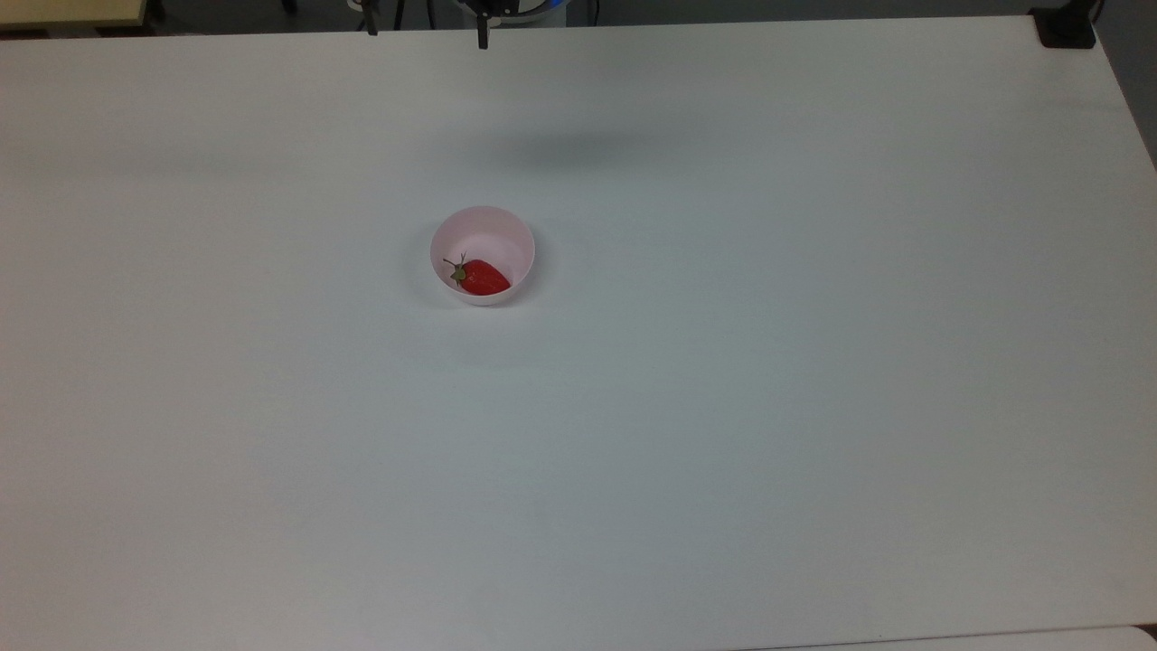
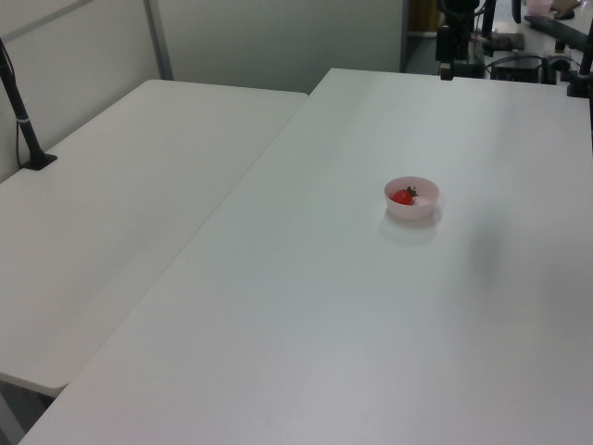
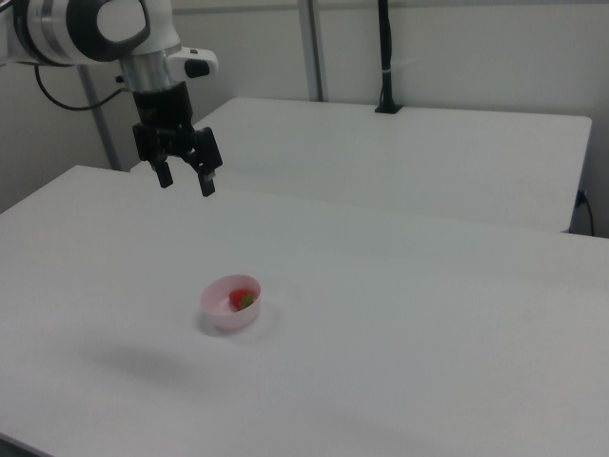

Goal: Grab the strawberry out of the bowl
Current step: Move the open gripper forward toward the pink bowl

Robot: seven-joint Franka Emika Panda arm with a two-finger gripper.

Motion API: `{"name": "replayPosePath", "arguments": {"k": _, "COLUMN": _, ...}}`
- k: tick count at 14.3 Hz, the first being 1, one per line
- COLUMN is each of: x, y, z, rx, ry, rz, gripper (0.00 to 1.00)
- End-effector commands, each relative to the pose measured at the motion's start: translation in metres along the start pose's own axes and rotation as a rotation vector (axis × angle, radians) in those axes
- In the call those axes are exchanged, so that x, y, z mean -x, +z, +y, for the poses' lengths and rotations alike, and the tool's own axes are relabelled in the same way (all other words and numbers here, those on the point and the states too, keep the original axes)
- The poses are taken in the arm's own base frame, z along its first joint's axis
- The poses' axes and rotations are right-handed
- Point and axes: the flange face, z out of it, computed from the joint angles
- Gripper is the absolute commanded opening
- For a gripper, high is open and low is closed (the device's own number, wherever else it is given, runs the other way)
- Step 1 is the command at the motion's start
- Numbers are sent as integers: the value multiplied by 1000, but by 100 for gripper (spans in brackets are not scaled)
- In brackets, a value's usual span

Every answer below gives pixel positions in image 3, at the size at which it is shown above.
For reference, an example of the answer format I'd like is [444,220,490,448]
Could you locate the pink plastic bowl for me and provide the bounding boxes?
[200,274,263,333]

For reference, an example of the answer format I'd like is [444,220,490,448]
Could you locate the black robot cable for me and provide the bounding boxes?
[33,64,137,112]

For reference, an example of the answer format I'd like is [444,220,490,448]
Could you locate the black wall cable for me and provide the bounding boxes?
[576,189,596,237]

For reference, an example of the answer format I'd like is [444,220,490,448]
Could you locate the white cable tie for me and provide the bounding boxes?
[380,58,418,77]

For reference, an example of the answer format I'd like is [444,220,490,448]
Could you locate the black pole with base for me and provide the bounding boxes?
[374,0,403,114]

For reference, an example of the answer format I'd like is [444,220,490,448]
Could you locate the grey metal wall post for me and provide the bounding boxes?
[75,64,123,171]
[297,0,329,102]

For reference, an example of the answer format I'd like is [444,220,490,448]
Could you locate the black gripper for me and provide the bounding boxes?
[131,81,225,198]

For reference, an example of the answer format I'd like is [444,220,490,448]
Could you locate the red toy strawberry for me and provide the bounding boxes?
[228,288,256,311]

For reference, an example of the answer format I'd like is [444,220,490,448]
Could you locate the white table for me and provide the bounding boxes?
[128,97,593,234]

